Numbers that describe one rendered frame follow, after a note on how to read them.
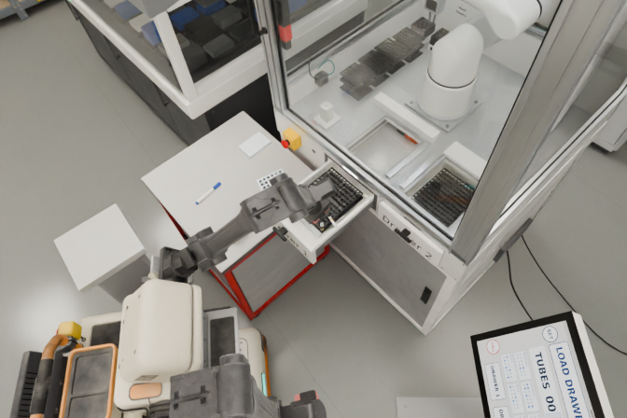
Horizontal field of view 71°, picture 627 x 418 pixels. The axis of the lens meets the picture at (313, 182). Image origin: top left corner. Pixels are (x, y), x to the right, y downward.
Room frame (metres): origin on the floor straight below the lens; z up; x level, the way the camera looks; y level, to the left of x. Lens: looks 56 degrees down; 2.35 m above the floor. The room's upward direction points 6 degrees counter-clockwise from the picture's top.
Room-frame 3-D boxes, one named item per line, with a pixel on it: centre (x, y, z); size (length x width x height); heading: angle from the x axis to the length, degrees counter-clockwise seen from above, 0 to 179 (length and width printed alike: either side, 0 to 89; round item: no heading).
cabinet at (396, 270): (1.24, -0.55, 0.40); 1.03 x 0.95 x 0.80; 38
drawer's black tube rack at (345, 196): (0.92, -0.05, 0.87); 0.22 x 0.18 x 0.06; 128
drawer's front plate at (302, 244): (0.79, 0.11, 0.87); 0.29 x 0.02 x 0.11; 38
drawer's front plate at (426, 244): (0.74, -0.33, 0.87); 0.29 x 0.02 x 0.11; 38
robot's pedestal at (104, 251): (0.88, 0.90, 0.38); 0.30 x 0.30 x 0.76; 34
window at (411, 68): (0.97, -0.19, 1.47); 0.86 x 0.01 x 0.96; 38
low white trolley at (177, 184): (1.13, 0.35, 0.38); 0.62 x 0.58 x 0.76; 38
